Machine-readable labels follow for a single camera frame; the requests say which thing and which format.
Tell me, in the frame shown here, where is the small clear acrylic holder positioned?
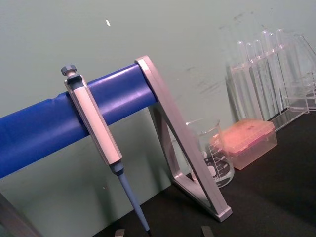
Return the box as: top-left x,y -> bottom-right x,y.
283,71 -> 316,115

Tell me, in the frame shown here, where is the silver triangular stand frame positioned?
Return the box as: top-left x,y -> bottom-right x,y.
0,192 -> 41,237
134,56 -> 233,222

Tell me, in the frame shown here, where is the clear glass beaker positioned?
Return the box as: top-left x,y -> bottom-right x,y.
185,118 -> 236,190

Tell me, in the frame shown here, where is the blue stand bar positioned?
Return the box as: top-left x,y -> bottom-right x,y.
0,63 -> 158,179

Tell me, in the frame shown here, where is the white and blue pipette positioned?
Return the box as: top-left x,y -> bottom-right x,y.
60,63 -> 152,233

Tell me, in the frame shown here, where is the clear test tube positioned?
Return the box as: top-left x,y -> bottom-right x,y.
253,39 -> 270,117
268,32 -> 285,112
236,40 -> 250,119
245,42 -> 263,119
276,28 -> 297,110
261,30 -> 280,115

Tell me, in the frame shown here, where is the black table cloth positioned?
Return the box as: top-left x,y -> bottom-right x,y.
92,114 -> 316,237

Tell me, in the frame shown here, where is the orange pipette tip box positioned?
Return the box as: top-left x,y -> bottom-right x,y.
209,118 -> 278,171

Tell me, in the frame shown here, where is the clear acrylic test tube rack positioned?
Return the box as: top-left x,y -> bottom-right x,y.
224,34 -> 316,133

